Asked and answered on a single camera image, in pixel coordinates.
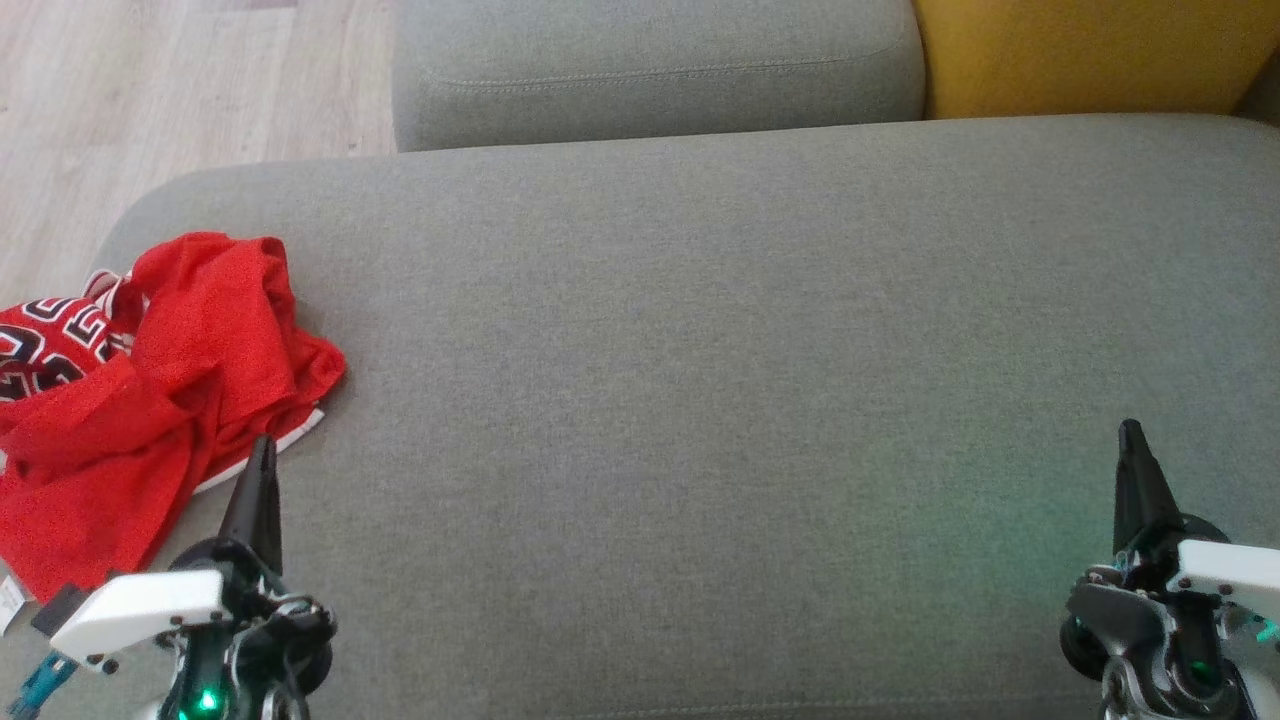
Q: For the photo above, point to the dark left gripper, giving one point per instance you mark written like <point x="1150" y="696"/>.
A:
<point x="205" y="660"/>

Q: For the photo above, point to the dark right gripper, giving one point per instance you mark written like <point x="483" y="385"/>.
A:
<point x="1130" y="620"/>

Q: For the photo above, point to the red shorts with white stripe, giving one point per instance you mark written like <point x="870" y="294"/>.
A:
<point x="230" y="320"/>

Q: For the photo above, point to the red jersey with black print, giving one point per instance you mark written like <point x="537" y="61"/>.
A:
<point x="60" y="350"/>

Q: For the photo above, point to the yellow sofa backrest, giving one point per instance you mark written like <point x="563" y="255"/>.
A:
<point x="1090" y="55"/>

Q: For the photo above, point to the large grey sofa chaise cushion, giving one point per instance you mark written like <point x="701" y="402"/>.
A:
<point x="700" y="400"/>

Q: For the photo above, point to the grey sofa seat cushion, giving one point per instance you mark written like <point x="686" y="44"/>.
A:
<point x="650" y="70"/>

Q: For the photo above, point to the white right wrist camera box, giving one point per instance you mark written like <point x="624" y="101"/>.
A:
<point x="1235" y="575"/>

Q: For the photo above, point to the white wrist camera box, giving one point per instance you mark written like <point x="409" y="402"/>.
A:
<point x="1235" y="575"/>
<point x="140" y="610"/>

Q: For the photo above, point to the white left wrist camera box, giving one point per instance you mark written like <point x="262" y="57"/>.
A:
<point x="140" y="610"/>

